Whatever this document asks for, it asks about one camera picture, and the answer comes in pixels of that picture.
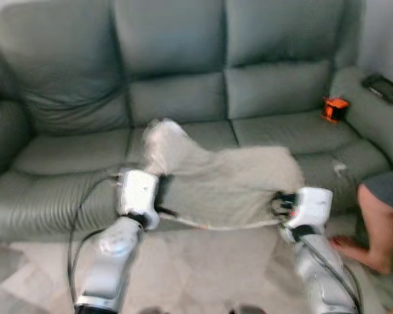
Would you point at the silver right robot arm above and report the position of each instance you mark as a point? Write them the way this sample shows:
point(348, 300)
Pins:
point(318, 275)

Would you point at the green leather three-seat sofa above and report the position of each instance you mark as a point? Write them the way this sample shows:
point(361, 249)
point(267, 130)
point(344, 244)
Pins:
point(183, 39)

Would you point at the person bare leg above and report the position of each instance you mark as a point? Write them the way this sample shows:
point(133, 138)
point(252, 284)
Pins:
point(380, 222)

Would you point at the orange black small device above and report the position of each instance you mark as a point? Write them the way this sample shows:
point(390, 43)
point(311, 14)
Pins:
point(335, 108)

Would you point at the black phone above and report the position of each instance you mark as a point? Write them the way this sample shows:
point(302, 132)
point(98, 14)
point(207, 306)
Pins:
point(383, 88)

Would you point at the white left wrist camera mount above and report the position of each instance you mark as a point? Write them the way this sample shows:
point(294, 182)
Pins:
point(137, 193)

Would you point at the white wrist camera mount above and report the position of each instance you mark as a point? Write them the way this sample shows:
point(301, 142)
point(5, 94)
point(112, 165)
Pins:
point(137, 193)
point(314, 206)

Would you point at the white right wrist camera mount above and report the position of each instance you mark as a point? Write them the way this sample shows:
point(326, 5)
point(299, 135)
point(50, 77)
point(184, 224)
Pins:
point(314, 206)

